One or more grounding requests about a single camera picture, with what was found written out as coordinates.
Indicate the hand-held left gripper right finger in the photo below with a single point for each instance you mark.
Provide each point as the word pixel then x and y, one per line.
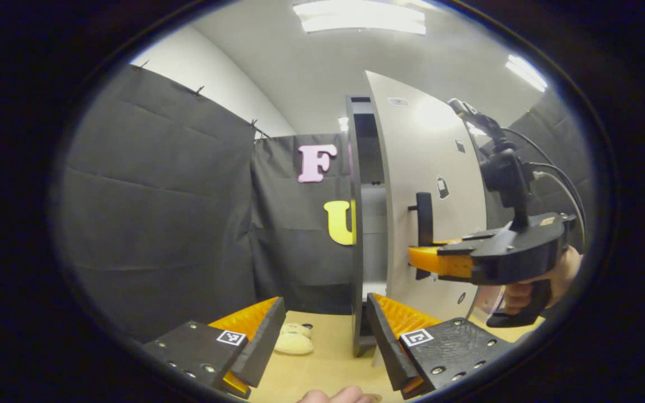
pixel 387 347

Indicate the black backdrop cloth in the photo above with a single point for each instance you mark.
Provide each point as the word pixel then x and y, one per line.
pixel 160 196

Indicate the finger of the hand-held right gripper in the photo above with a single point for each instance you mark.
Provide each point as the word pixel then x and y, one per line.
pixel 479 236
pixel 440 260

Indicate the pale yellow plush toy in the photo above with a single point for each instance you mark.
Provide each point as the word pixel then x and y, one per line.
pixel 294 341

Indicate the ceiling light panel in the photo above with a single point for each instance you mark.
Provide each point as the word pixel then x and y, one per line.
pixel 526 73
pixel 356 17
pixel 343 123

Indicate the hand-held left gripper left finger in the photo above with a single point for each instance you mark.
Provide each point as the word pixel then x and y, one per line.
pixel 266 341

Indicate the light grey cabinet door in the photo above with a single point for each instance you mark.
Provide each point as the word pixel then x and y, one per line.
pixel 412 157

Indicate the dark grey cabinet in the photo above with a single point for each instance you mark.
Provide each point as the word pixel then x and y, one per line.
pixel 354 224

